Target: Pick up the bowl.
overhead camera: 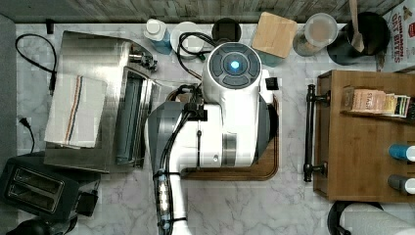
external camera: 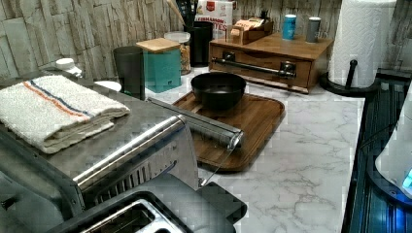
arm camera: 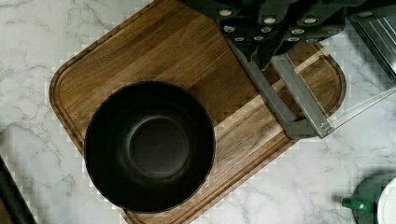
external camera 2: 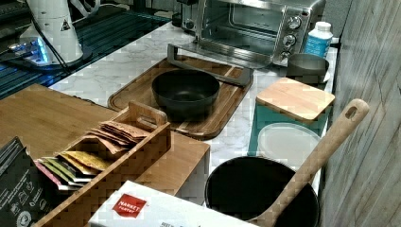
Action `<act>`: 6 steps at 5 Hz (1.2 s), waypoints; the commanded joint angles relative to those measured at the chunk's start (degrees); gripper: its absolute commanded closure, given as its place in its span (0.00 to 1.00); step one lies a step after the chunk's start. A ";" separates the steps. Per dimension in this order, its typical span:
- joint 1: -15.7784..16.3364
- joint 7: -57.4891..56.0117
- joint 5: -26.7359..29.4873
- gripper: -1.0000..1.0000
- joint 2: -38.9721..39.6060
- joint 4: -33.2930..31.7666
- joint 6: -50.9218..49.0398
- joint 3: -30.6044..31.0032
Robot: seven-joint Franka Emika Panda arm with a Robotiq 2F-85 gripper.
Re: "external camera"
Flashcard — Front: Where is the wooden tray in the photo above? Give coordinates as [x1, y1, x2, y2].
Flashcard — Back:
[173, 92, 285, 173]

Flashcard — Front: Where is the blue can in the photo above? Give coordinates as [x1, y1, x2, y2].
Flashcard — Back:
[282, 15, 296, 40]

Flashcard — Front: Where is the black toaster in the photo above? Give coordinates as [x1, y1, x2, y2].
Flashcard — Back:
[47, 174, 248, 233]

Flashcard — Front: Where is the dark grey cup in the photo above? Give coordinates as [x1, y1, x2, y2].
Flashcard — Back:
[113, 46, 145, 100]

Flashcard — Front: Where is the wooden spoon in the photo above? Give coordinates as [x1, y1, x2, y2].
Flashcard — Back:
[166, 0, 186, 26]

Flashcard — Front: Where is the folded striped towel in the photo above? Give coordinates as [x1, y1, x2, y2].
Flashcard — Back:
[0, 76, 130, 154]

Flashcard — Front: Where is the black bowl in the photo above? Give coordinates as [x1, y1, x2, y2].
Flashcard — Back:
[190, 72, 246, 110]

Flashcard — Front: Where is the teal canister with wooden lid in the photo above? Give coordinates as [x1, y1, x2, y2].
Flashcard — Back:
[136, 38, 182, 93]

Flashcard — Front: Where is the black utensil holder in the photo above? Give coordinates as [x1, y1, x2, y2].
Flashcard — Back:
[184, 21, 213, 67]

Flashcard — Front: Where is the paper towel roll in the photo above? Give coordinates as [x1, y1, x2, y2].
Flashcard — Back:
[328, 0, 396, 88]

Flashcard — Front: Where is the wooden condiment organizer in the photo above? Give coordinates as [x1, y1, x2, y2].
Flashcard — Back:
[226, 18, 273, 45]

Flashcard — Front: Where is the black paper towel holder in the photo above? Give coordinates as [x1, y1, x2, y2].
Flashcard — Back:
[320, 59, 379, 98]

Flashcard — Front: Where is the stainless toaster oven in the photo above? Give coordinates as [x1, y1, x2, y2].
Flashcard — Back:
[0, 69, 245, 233]

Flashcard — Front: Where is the grey can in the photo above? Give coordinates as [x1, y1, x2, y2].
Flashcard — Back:
[305, 17, 322, 43]

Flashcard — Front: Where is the wooden drawer box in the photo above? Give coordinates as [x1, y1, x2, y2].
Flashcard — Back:
[209, 33, 333, 94]

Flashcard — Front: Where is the cereal box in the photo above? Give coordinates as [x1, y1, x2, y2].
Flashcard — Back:
[195, 0, 236, 39]

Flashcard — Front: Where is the glass jar with white lid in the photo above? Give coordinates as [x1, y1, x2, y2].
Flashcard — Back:
[164, 31, 190, 75]

